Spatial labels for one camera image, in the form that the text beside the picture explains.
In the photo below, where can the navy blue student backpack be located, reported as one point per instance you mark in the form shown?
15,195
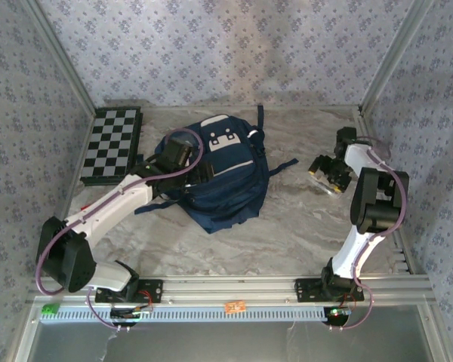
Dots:
226,177

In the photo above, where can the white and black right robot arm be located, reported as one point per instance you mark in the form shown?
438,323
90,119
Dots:
377,203

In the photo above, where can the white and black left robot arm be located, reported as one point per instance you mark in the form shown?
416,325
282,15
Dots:
105,209

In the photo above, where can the black and white chessboard box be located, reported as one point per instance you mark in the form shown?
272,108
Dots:
111,145

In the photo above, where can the small red object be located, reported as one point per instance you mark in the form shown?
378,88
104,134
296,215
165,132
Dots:
86,207

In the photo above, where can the orange sticker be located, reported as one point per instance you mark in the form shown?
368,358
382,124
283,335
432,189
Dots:
235,307

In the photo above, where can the grey metal front panel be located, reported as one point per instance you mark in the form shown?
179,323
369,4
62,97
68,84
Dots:
230,341

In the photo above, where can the green tag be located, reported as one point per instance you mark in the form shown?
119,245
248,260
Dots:
50,310

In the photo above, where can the aluminium table side rail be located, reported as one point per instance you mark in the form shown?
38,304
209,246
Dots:
400,256
71,192

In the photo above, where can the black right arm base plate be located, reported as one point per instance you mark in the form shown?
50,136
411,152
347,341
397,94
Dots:
306,290

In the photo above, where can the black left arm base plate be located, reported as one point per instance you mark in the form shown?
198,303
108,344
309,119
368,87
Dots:
153,290

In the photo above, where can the aluminium mounting rail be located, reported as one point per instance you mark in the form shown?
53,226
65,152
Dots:
226,288

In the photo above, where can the aluminium frame post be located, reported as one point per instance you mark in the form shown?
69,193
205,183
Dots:
60,56
396,56

